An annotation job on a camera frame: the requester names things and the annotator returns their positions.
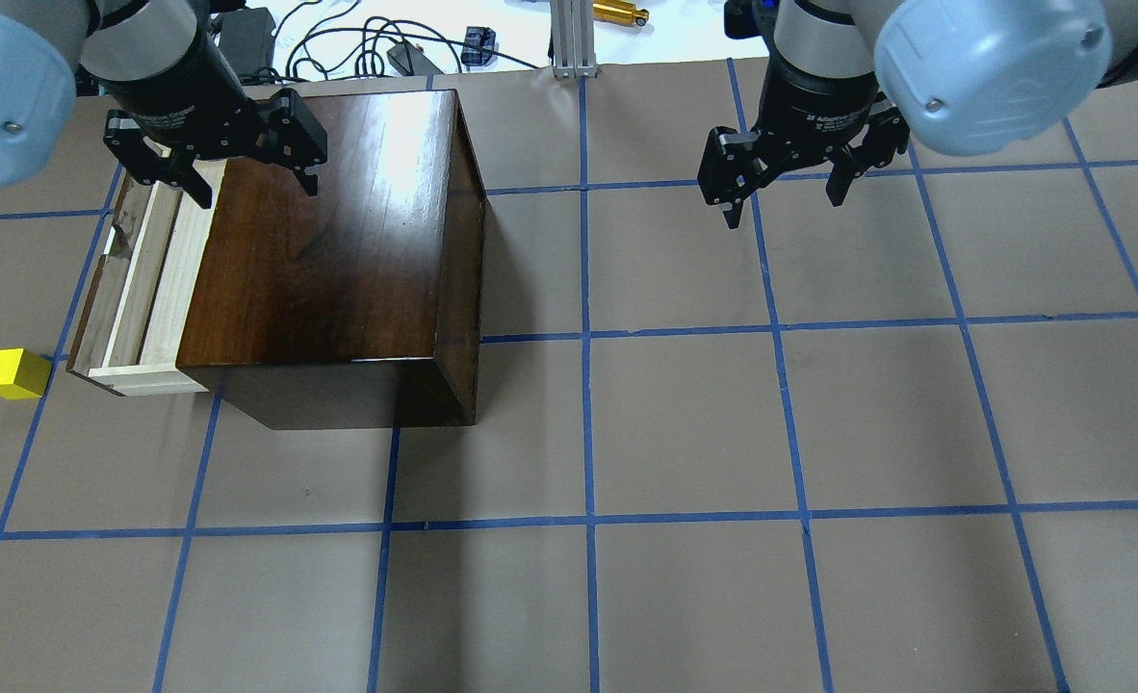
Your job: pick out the yellow metal tool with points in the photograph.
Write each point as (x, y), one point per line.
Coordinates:
(620, 12)

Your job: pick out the light wooden drawer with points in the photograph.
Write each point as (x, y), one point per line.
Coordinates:
(133, 318)

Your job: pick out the dark wooden drawer box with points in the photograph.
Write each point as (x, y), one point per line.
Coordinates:
(357, 307)

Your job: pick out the black power brick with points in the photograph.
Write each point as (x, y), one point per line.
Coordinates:
(246, 40)

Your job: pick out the yellow wooden block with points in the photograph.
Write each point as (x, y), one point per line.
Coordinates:
(24, 374)

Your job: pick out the aluminium frame post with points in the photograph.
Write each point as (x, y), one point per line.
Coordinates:
(573, 44)

